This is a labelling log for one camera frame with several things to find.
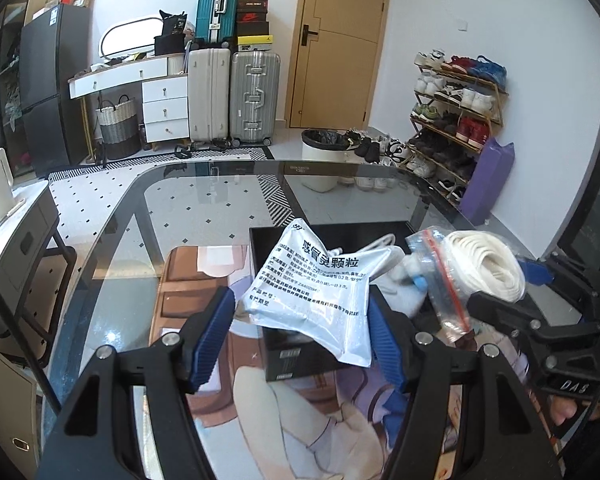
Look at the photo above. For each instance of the black white patterned rug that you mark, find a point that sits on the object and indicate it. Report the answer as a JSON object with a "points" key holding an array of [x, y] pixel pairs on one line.
{"points": [[130, 164]]}

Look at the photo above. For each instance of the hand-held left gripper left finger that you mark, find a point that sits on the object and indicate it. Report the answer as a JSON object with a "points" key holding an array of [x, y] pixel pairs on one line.
{"points": [[212, 335]]}

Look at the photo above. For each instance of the grey side table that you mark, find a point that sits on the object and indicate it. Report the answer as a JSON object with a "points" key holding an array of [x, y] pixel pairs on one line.
{"points": [[25, 260]]}

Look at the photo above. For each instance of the black refrigerator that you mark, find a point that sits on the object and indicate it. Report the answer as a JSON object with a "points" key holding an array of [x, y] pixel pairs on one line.
{"points": [[52, 90]]}

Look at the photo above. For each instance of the cluster of loose sneakers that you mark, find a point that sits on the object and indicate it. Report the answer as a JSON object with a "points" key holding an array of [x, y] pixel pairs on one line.
{"points": [[375, 152]]}

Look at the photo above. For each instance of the printed cartoon table mat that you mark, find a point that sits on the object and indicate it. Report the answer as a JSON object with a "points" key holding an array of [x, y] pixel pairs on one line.
{"points": [[280, 410]]}

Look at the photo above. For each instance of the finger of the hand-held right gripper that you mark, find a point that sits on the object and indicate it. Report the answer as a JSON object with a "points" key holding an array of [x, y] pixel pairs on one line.
{"points": [[500, 310], [535, 271]]}

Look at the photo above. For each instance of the white trash bin black liner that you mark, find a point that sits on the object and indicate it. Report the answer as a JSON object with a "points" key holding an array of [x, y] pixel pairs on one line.
{"points": [[322, 165]]}

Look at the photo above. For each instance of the woven laundry basket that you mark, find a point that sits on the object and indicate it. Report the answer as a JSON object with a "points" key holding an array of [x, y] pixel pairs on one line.
{"points": [[119, 130]]}

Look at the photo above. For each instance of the black cardboard box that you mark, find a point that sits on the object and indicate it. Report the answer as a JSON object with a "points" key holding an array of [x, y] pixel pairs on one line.
{"points": [[285, 355]]}

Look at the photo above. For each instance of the purple bag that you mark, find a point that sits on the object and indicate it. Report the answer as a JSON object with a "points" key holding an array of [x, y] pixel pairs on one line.
{"points": [[487, 185]]}

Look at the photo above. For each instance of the white suitcase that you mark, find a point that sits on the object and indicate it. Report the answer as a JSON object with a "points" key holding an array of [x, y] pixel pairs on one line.
{"points": [[209, 95]]}

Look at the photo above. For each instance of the collection of shelved shoes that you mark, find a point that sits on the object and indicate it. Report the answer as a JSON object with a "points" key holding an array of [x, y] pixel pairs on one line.
{"points": [[455, 105]]}

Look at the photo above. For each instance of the beige cabinet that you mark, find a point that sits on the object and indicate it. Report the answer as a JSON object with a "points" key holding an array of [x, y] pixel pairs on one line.
{"points": [[5, 410]]}

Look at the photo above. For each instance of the dark glass cabinet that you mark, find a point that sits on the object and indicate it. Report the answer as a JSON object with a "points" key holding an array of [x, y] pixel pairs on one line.
{"points": [[2, 95]]}

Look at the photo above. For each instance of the white dresser with drawers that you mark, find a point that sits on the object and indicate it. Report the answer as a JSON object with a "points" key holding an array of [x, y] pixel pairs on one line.
{"points": [[165, 110]]}

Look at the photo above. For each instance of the silver suitcase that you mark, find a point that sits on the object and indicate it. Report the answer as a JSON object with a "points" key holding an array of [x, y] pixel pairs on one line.
{"points": [[255, 97]]}

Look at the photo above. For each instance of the oval mirror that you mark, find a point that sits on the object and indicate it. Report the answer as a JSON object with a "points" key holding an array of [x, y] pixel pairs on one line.
{"points": [[130, 37]]}

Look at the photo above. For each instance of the black shoe box white print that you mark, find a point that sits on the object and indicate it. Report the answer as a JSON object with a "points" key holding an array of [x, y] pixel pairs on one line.
{"points": [[252, 5]]}

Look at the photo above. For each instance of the white plush toy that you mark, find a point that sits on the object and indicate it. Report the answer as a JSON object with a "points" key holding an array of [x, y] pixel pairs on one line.
{"points": [[400, 292]]}

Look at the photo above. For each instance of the person's right hand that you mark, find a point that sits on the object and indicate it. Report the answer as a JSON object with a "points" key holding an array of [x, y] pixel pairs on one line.
{"points": [[570, 410]]}

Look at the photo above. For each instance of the teal suitcase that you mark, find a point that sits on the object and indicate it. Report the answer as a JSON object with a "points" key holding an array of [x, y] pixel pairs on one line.
{"points": [[217, 7]]}

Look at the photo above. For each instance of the plain black shoe box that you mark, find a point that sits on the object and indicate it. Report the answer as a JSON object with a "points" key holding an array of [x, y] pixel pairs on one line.
{"points": [[253, 29]]}

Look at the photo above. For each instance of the black shoe box red logo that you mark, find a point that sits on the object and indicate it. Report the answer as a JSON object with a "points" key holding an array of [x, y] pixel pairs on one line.
{"points": [[252, 16]]}

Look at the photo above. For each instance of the white medicine pouch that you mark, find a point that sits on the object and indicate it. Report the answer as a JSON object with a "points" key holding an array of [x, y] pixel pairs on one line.
{"points": [[310, 285]]}

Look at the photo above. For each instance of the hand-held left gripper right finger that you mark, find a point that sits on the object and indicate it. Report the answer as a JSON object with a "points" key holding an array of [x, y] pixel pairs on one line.
{"points": [[387, 345]]}

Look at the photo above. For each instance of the wooden door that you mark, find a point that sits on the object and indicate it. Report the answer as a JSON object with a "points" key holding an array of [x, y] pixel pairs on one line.
{"points": [[337, 70]]}

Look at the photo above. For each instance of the black bag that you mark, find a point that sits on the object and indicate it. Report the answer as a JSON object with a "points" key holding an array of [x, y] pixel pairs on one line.
{"points": [[170, 40]]}

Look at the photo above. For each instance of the black yellow shoe box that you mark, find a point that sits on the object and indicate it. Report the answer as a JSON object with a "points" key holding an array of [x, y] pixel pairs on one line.
{"points": [[255, 43]]}

